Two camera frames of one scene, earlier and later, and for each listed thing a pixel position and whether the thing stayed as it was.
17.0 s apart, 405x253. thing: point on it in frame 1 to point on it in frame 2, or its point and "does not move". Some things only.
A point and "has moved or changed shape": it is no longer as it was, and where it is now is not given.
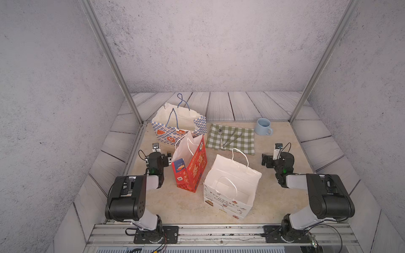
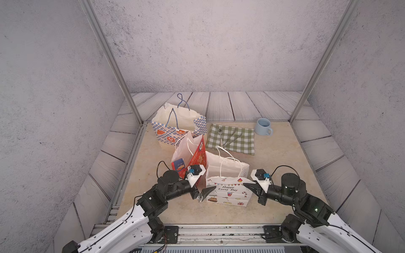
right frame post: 352,7 does not move
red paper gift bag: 189,161 does not move
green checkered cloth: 221,137 does not move
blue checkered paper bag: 171,123 does not move
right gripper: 265,157 to 259,192
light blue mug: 262,127 does not move
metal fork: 232,140 does not move
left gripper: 165,162 to 202,195
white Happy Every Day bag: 230,185 has moved or changed shape
